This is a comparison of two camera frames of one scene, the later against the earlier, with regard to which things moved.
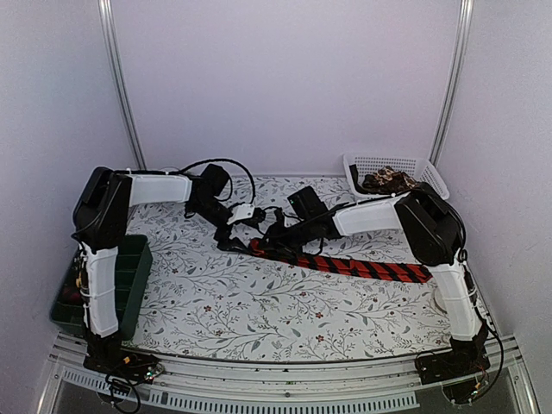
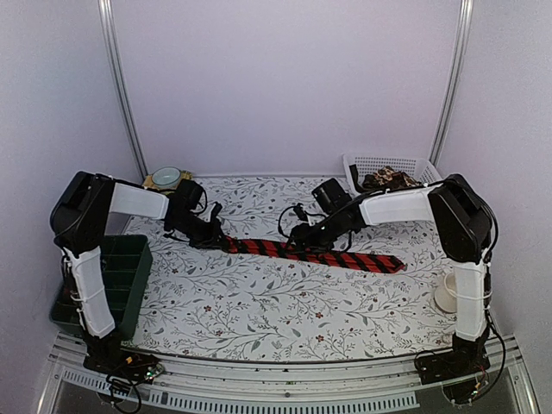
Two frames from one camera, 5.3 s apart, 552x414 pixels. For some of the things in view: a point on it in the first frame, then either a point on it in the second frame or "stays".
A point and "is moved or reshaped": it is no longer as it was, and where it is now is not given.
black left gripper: (230, 245) to (212, 238)
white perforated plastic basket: (421, 167) stays
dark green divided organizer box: (134, 259) stays
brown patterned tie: (386, 180) stays
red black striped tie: (389, 270) is moved or reshaped
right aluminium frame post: (465, 26) stays
